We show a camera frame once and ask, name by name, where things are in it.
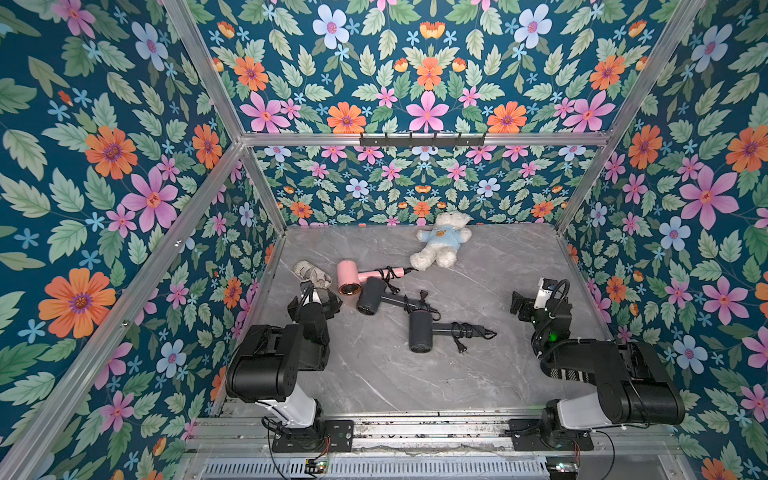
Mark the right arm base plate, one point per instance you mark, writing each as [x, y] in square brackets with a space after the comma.
[537, 435]

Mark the dark grey round hair dryer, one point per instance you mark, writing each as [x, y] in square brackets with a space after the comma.
[375, 292]

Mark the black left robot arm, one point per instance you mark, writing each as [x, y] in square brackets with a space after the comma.
[265, 366]

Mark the black hook rail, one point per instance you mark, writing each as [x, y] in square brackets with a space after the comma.
[409, 140]

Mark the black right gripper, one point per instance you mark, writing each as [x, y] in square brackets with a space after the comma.
[522, 301]

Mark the aluminium front rail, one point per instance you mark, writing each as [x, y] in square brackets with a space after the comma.
[483, 430]

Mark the pink hair dryer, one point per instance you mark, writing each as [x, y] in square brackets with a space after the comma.
[350, 279]

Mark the white teddy bear blue shirt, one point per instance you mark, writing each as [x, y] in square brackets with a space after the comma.
[442, 241]

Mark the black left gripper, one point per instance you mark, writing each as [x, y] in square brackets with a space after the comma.
[326, 311]

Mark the black boxy hair dryer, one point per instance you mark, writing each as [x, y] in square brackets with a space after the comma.
[422, 330]

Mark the striped black white sock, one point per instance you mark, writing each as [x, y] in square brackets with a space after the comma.
[567, 374]

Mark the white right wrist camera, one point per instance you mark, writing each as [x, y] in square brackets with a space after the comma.
[546, 287]

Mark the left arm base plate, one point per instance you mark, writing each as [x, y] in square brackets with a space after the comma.
[324, 436]

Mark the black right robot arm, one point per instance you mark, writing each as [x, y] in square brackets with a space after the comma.
[631, 385]

